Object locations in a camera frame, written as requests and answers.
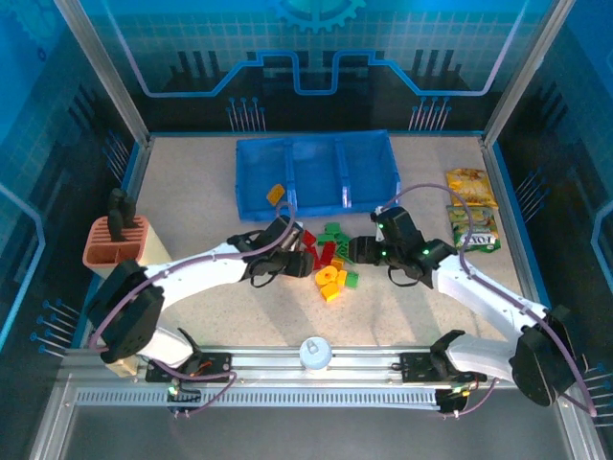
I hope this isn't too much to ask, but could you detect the green snack bag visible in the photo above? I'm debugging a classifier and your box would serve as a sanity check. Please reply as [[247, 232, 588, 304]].
[[445, 204, 502, 253]]

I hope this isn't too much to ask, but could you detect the white round knob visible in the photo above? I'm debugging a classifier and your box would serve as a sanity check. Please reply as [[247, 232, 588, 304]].
[[299, 336, 333, 373]]

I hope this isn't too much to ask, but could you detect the blue three-compartment plastic bin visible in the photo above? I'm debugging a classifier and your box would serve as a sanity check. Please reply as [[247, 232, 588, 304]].
[[234, 128, 401, 224]]

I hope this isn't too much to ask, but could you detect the yellow snack bag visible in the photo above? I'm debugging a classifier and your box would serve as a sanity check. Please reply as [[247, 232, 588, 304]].
[[444, 167, 497, 208]]

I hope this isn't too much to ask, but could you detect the aluminium mounting beam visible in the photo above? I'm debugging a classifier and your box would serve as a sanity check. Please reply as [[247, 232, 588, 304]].
[[61, 347, 576, 390]]

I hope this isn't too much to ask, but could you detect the pink and beige knife block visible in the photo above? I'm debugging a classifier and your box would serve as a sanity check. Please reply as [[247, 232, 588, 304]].
[[81, 215, 171, 280]]

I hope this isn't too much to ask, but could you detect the slotted aluminium strip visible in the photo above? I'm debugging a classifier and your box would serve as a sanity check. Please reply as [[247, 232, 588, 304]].
[[74, 390, 440, 409]]

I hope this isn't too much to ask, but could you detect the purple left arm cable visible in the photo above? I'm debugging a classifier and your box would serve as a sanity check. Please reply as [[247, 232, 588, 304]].
[[87, 200, 298, 354]]

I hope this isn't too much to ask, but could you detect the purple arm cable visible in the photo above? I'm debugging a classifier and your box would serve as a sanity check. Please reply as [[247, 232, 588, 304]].
[[87, 200, 298, 354], [380, 184, 598, 416]]

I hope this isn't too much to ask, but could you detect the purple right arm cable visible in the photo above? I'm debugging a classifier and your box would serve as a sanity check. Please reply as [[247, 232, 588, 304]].
[[380, 184, 598, 416]]

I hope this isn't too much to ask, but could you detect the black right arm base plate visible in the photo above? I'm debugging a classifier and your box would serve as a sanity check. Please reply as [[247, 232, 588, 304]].
[[399, 352, 488, 384]]

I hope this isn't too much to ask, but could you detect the aluminium table side rail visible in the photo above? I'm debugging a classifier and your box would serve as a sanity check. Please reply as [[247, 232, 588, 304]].
[[71, 136, 154, 349], [481, 136, 564, 349]]

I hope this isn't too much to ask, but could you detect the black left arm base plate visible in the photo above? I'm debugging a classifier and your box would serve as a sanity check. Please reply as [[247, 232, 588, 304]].
[[146, 352, 236, 384]]

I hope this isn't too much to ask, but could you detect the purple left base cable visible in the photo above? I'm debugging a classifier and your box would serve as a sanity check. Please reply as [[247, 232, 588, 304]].
[[167, 371, 238, 419]]

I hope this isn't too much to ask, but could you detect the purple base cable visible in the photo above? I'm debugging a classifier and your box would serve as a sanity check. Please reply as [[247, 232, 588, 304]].
[[441, 377, 499, 419], [167, 371, 238, 419]]

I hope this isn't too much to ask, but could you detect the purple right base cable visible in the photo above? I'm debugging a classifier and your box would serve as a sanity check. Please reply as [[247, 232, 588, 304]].
[[441, 377, 499, 419]]

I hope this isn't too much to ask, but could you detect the aluminium frame post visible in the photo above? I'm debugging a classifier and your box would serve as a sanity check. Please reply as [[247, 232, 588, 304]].
[[481, 0, 574, 148], [52, 0, 153, 148]]

